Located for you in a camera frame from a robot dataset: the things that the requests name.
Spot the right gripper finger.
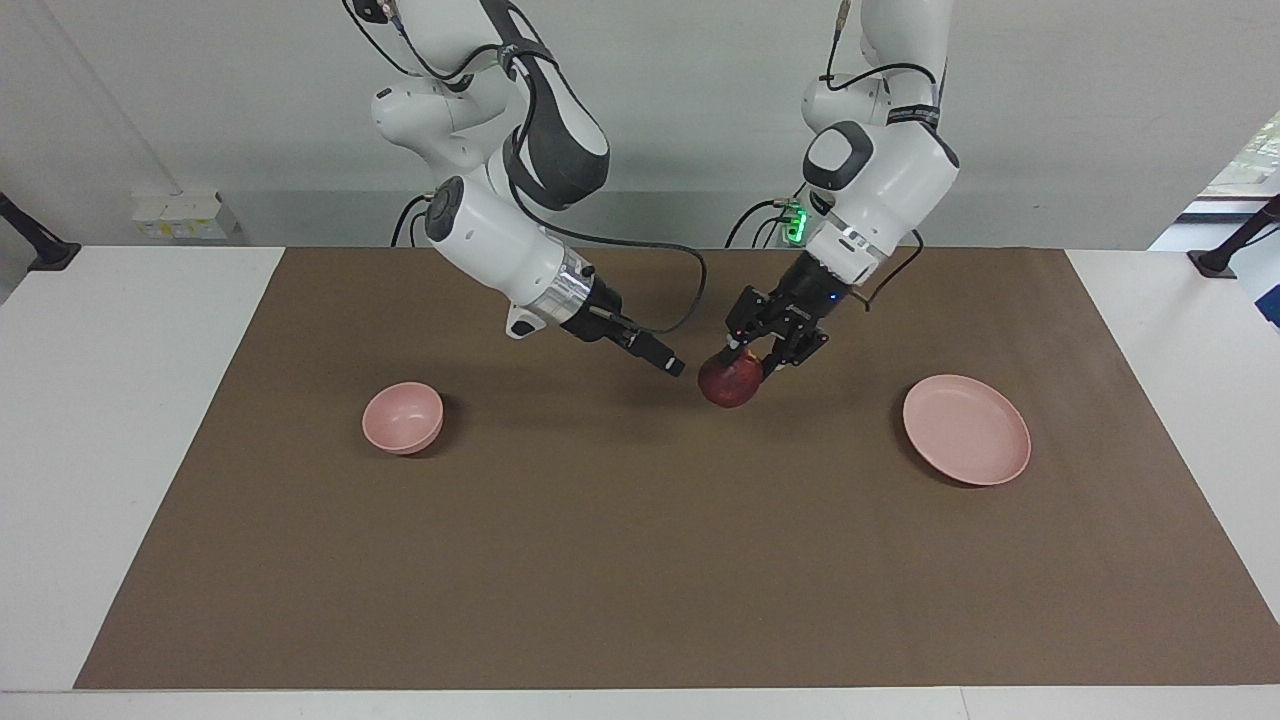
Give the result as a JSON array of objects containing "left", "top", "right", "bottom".
[
  {"left": 600, "top": 306, "right": 688, "bottom": 371},
  {"left": 614, "top": 330, "right": 685, "bottom": 379}
]

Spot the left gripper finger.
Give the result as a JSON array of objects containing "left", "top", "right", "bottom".
[
  {"left": 724, "top": 285, "right": 779, "bottom": 363},
  {"left": 761, "top": 312, "right": 831, "bottom": 382}
]

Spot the dark red apple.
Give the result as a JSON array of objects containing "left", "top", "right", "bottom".
[{"left": 697, "top": 349, "right": 767, "bottom": 409}]

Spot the pink plate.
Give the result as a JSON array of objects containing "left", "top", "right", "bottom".
[{"left": 902, "top": 374, "right": 1032, "bottom": 488}]

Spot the pink bowl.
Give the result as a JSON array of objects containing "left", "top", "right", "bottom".
[{"left": 361, "top": 381, "right": 445, "bottom": 457}]

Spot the brown table mat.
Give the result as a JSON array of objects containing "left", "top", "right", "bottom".
[{"left": 75, "top": 247, "right": 1280, "bottom": 691}]

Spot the black stand foot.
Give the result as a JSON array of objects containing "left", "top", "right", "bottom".
[
  {"left": 0, "top": 192, "right": 82, "bottom": 273},
  {"left": 1188, "top": 193, "right": 1280, "bottom": 280}
]

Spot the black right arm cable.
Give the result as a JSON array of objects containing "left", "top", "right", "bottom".
[{"left": 505, "top": 170, "right": 709, "bottom": 337}]

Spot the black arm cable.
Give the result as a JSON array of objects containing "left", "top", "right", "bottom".
[
  {"left": 505, "top": 170, "right": 709, "bottom": 337},
  {"left": 825, "top": 0, "right": 947, "bottom": 313}
]

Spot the black base cable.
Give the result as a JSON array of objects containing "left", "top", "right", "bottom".
[
  {"left": 389, "top": 193, "right": 433, "bottom": 249},
  {"left": 724, "top": 193, "right": 803, "bottom": 250}
]

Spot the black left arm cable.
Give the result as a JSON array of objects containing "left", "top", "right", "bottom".
[{"left": 825, "top": 0, "right": 947, "bottom": 313}]

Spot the white wall socket box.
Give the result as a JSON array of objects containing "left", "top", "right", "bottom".
[{"left": 132, "top": 188, "right": 242, "bottom": 242}]

